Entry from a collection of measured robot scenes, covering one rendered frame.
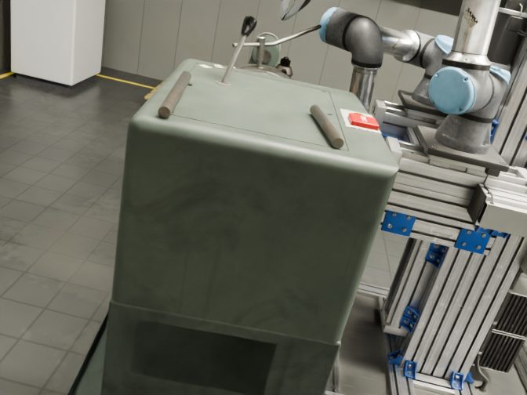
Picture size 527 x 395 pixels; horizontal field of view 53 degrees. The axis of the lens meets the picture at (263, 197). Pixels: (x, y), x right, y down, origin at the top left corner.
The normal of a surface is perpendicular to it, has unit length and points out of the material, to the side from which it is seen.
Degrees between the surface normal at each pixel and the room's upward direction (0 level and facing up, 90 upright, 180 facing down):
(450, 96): 98
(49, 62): 90
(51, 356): 0
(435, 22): 90
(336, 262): 90
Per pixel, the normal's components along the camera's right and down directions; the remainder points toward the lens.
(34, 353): 0.20, -0.88
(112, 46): -0.12, 0.40
